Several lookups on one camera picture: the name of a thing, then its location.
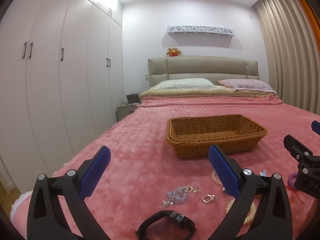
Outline beige padded headboard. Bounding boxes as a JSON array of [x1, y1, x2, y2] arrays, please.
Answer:
[[148, 56, 259, 87]]

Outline white wardrobe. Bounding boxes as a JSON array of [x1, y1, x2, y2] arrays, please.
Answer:
[[1, 0, 124, 192]]

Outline orange plush toy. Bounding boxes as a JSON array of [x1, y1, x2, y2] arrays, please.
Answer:
[[167, 47, 181, 57]]

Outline beige quilt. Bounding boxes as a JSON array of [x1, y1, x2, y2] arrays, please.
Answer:
[[139, 86, 278, 101]]

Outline purple spiral hair tie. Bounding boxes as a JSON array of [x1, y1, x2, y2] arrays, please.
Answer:
[[287, 171, 299, 191]]

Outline black smart watch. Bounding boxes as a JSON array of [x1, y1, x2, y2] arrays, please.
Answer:
[[135, 210, 196, 239]]

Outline lilac pillow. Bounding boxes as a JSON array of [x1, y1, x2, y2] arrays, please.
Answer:
[[218, 79, 276, 94]]

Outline beige curtain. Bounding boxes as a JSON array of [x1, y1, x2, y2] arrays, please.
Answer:
[[254, 0, 319, 114]]

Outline crystal bead charm bracelet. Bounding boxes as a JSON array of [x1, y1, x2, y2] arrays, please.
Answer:
[[161, 185, 201, 207]]

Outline clear pink bead bracelet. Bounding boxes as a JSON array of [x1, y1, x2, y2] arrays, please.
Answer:
[[210, 169, 224, 186]]

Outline brown wicker basket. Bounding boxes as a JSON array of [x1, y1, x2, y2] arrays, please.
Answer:
[[165, 114, 268, 159]]

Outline bedside table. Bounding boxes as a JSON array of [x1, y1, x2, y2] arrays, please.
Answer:
[[117, 103, 138, 121]]

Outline white dotted pillow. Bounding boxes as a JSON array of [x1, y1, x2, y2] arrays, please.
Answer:
[[152, 78, 216, 90]]

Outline white decorative wall shelf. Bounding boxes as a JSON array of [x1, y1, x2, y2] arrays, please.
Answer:
[[167, 25, 234, 36]]

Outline pink plush blanket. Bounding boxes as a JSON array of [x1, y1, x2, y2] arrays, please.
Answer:
[[10, 94, 320, 240]]

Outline black device on nightstand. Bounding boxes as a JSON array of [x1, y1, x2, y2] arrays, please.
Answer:
[[126, 94, 140, 104]]

